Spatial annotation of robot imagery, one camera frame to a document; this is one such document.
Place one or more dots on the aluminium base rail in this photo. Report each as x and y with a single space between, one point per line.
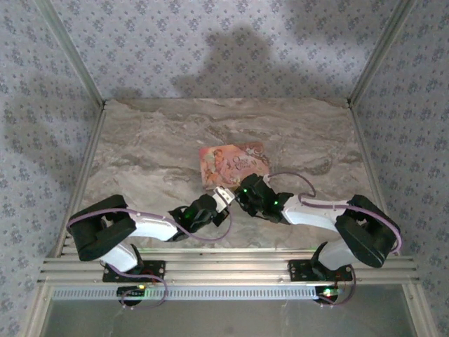
228 265

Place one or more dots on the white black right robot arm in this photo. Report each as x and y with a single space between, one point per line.
315 214

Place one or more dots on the pink illustrated book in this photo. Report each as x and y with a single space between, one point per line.
224 165

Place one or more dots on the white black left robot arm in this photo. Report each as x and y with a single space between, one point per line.
151 224

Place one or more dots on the small controller board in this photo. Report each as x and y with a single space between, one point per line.
328 293
131 291

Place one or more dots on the aluminium frame bar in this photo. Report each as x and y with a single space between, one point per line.
84 165
365 151
70 49
382 45

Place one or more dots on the grey metal panel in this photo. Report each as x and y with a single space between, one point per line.
228 319

